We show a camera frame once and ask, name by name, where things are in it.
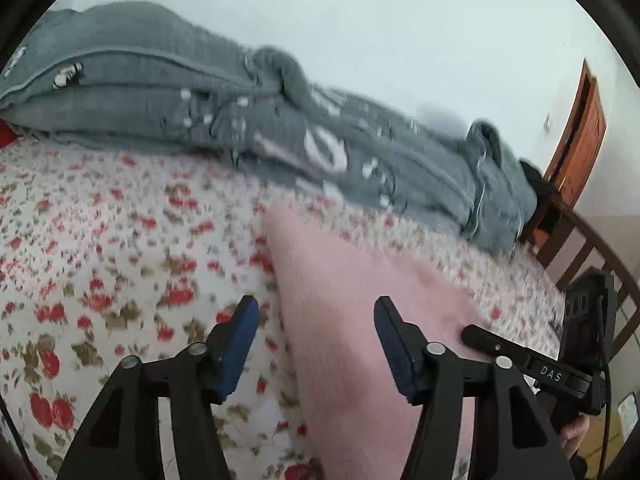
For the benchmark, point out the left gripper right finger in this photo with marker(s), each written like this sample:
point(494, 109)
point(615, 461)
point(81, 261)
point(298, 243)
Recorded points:
point(512, 439)

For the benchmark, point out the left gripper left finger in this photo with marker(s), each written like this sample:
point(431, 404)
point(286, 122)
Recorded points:
point(120, 436)

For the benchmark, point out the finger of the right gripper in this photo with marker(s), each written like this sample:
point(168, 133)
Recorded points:
point(493, 345)

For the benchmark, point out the pink knit sweater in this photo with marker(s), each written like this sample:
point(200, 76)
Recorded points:
point(359, 425)

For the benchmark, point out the person right hand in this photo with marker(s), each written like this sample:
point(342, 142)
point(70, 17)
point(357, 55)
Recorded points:
point(573, 434)

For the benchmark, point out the orange wooden door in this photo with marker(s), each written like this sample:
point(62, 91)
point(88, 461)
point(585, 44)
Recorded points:
point(581, 140)

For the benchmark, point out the floral bed sheet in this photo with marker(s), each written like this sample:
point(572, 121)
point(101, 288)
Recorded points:
point(105, 254)

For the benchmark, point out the red pillow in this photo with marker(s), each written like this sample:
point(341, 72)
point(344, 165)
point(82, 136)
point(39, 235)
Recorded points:
point(7, 135)

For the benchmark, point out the grey floral quilt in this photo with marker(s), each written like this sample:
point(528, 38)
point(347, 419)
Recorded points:
point(136, 73)

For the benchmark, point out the black garment on rail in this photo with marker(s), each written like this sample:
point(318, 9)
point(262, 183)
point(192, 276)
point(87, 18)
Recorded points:
point(541, 186)

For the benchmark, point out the white wall switch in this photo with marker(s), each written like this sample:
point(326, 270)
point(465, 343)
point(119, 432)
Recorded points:
point(547, 124)

